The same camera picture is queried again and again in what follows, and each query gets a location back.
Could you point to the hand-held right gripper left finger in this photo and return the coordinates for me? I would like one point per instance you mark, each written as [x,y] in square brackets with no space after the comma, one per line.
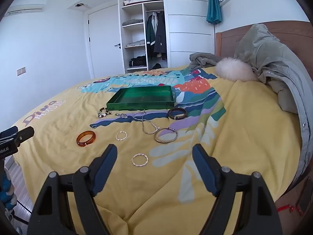
[105,167]

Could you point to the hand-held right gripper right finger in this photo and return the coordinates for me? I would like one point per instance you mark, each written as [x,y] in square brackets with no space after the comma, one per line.
[205,170]

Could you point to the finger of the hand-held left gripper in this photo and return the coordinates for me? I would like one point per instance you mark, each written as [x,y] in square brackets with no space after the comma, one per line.
[7,133]
[25,133]

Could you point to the twisted silver bangle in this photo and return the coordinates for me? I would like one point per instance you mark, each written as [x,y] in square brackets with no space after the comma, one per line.
[117,136]
[133,162]

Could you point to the amber bangle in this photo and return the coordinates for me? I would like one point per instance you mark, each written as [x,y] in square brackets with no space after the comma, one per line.
[91,140]

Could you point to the silver link watch band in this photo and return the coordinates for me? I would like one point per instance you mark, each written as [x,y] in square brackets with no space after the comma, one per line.
[122,115]

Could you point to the dark brown bangle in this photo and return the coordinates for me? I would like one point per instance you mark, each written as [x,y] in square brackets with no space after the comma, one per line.
[177,117]

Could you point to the green tray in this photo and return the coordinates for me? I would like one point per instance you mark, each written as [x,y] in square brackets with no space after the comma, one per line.
[137,98]

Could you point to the blue white fabric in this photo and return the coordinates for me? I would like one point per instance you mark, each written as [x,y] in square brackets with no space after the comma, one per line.
[5,193]

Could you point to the yellow printed duvet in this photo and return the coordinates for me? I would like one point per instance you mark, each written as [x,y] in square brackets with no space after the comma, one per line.
[73,117]

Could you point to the red ribbon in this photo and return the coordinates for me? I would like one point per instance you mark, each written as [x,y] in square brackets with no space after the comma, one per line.
[292,208]

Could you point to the white fluffy pillow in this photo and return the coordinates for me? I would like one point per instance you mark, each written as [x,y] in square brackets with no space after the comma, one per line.
[234,69]

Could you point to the grey crumpled cloth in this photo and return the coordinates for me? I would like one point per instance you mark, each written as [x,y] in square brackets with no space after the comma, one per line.
[203,60]

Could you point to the pile of black clothes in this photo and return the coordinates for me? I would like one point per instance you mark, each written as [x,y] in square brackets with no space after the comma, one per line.
[138,62]

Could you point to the small black bundle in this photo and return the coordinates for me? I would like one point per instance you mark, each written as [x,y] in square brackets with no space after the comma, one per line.
[156,66]

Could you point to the white door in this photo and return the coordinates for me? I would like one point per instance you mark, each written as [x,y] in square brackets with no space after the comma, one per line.
[105,41]

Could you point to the folded white clothes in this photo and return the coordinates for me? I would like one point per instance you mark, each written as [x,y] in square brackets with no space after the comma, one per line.
[135,43]

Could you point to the white air conditioner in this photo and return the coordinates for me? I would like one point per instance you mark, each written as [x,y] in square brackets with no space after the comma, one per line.
[27,3]

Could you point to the wooden headboard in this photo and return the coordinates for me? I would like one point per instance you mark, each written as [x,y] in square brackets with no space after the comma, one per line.
[229,41]

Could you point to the grey-green padded jacket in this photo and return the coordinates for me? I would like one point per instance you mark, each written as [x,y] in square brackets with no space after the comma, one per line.
[269,53]

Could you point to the hanging green white jacket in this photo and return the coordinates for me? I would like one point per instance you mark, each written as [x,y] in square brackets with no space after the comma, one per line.
[150,36]

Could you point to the hanging black coat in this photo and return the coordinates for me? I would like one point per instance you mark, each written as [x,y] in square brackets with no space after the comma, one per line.
[160,36]

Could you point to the white wardrobe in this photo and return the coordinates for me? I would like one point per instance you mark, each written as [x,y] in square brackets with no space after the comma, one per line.
[185,24]

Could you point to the folded grey clothes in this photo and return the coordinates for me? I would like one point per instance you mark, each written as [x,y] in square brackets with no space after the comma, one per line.
[132,22]

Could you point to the teal curtain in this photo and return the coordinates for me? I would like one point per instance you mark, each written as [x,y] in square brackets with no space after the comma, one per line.
[213,5]

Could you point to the wall light switch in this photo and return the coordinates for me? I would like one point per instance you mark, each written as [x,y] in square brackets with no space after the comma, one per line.
[21,71]

